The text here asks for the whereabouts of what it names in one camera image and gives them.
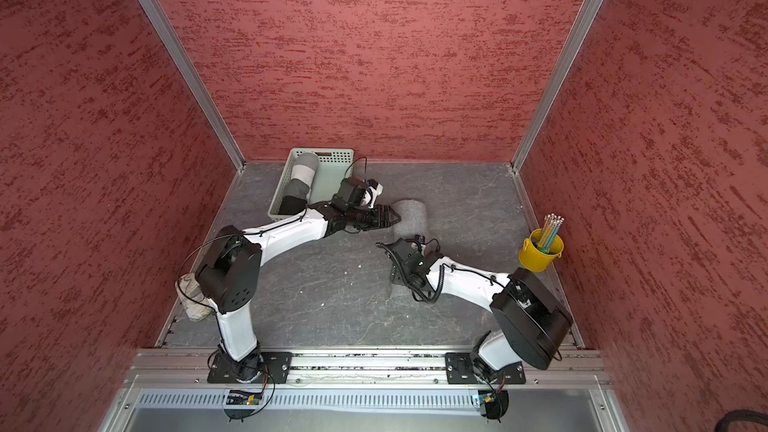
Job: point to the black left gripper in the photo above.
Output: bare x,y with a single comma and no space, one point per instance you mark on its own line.
380,219

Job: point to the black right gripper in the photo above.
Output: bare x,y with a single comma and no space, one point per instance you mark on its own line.
396,277

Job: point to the grey cloth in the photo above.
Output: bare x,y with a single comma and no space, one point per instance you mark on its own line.
414,219

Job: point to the black white checkered scarf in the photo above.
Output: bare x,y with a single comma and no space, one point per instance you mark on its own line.
295,195

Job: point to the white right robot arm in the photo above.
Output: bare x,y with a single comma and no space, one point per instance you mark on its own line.
532,322

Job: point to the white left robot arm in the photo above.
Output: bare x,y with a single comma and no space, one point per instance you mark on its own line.
228,273

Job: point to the pale green plastic basket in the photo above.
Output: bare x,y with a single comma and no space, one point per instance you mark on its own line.
334,166

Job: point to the yellow pencil bucket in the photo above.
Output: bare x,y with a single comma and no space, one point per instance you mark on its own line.
533,259

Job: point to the colored pencils bundle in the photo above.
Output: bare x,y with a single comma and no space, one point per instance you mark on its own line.
552,224

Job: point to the crumpled beige rag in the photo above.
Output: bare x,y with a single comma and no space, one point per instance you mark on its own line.
192,299

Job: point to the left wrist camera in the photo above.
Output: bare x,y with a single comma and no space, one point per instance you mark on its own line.
356,193

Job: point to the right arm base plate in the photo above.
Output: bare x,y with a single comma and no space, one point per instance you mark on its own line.
468,368

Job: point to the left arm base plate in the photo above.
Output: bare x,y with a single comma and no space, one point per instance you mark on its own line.
273,367

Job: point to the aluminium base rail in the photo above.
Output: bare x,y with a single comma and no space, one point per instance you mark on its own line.
368,367

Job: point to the left corner aluminium post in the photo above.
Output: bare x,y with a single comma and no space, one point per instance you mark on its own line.
163,27

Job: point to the corner aluminium post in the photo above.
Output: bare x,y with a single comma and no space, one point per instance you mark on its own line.
163,27
574,42

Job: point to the right corner aluminium post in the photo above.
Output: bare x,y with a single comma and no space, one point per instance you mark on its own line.
574,42

